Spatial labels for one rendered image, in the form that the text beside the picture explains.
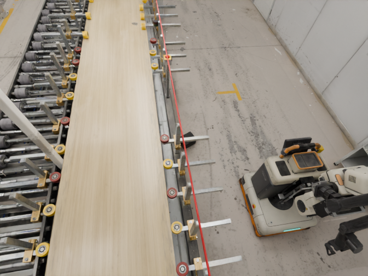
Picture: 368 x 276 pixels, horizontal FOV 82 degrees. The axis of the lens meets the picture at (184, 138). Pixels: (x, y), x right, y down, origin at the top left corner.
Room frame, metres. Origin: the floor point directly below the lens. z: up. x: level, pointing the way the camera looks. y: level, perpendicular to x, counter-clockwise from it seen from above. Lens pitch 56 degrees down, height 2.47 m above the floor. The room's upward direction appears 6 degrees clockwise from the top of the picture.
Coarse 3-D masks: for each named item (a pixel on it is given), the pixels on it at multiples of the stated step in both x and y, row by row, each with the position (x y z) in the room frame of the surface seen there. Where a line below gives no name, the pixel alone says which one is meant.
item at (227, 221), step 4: (220, 220) 0.39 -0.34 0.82; (224, 220) 0.40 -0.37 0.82; (228, 220) 0.40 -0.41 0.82; (204, 224) 0.35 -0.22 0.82; (208, 224) 0.36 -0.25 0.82; (212, 224) 0.36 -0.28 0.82; (216, 224) 0.36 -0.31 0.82; (220, 224) 0.37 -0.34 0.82; (224, 224) 0.37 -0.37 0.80; (184, 228) 0.31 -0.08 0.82
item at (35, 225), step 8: (48, 40) 2.46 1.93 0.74; (56, 40) 2.48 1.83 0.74; (40, 64) 1.98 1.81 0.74; (48, 64) 1.99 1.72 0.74; (56, 80) 1.73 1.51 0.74; (56, 144) 0.92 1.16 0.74; (8, 168) 0.64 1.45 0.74; (16, 168) 0.65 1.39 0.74; (24, 176) 0.59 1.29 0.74; (32, 176) 0.59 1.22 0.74; (32, 200) 0.40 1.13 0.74; (32, 224) 0.23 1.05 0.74; (40, 224) 0.24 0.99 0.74; (0, 232) 0.16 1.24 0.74; (24, 240) 0.12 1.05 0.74; (0, 248) 0.06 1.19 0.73; (16, 272) -0.06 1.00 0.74; (24, 272) -0.06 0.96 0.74; (32, 272) -0.05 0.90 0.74
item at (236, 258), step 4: (236, 256) 0.16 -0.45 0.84; (240, 256) 0.17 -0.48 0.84; (216, 260) 0.13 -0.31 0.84; (220, 260) 0.13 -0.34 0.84; (224, 260) 0.13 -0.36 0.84; (228, 260) 0.13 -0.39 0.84; (232, 260) 0.14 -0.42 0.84; (236, 260) 0.14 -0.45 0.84; (240, 260) 0.14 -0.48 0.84; (192, 264) 0.09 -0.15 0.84; (204, 264) 0.09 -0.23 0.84; (212, 264) 0.10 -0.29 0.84; (216, 264) 0.10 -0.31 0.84; (192, 268) 0.06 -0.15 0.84
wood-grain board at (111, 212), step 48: (96, 0) 3.33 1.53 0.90; (96, 48) 2.18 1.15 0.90; (144, 48) 2.28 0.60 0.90; (96, 96) 1.42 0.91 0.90; (144, 96) 1.49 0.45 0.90; (96, 144) 0.88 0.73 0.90; (144, 144) 0.93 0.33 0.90; (96, 192) 0.47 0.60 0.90; (144, 192) 0.51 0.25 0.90; (96, 240) 0.16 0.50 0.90; (144, 240) 0.19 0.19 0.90
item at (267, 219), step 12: (240, 180) 1.05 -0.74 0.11; (252, 192) 0.85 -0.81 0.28; (252, 204) 0.73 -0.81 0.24; (264, 204) 0.73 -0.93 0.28; (276, 204) 0.75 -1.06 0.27; (288, 204) 0.76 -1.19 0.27; (252, 216) 0.64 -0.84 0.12; (264, 216) 0.61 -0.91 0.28; (276, 216) 0.62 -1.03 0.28; (288, 216) 0.63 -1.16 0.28; (300, 216) 0.65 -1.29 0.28; (312, 216) 0.66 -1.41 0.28; (264, 228) 0.49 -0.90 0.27; (276, 228) 0.50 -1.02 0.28; (288, 228) 0.52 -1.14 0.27; (300, 228) 0.54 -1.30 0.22
